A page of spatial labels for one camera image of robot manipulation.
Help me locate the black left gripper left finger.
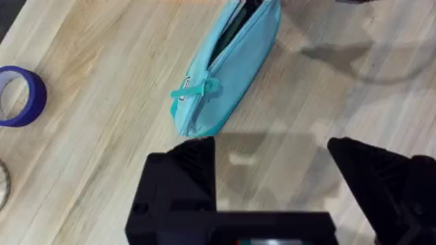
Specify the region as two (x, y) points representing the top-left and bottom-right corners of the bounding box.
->
(131, 136), (217, 216)

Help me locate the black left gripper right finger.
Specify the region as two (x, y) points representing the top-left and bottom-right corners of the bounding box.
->
(327, 137), (436, 245)

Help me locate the teal zip pencil bag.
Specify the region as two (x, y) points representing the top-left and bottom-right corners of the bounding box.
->
(169, 0), (282, 138)

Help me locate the blue tape roll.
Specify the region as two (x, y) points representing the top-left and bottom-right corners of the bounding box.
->
(0, 65), (48, 128)

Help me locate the clear tape roll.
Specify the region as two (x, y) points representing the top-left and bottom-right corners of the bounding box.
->
(0, 159), (12, 210)

